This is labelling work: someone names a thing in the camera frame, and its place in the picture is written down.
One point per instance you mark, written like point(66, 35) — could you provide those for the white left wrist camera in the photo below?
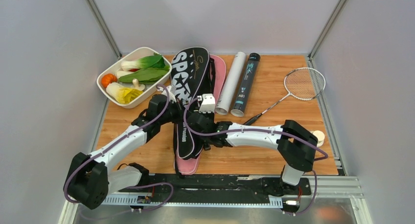
point(169, 91)

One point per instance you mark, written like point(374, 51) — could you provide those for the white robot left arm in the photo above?
point(91, 178)

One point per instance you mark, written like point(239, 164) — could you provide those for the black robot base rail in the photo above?
point(215, 188)

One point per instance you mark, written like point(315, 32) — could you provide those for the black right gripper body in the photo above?
point(210, 116)

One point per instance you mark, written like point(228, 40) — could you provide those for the beige mushroom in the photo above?
point(138, 85)

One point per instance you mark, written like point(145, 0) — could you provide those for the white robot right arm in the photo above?
point(294, 142)

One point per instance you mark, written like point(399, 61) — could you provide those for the green leafy vegetable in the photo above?
point(146, 75)

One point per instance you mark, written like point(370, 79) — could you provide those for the black racket cover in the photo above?
point(190, 75)

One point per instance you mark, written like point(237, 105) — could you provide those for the white rectangular tray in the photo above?
point(149, 88)

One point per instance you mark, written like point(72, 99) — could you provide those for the pink racket cover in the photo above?
point(189, 166)

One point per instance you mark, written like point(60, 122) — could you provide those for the white tube cap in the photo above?
point(320, 137)

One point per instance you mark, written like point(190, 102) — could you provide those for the white racket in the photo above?
point(304, 83)

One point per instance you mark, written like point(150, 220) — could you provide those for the green bok choy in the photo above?
point(155, 60)

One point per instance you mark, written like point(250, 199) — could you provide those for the black shuttlecock tube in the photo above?
point(245, 86)

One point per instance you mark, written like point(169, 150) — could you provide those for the yellow napa cabbage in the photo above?
point(122, 94)

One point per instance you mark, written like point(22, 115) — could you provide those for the white shuttlecock tube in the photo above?
point(232, 79)

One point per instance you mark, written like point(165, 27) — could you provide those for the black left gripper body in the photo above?
point(174, 114)

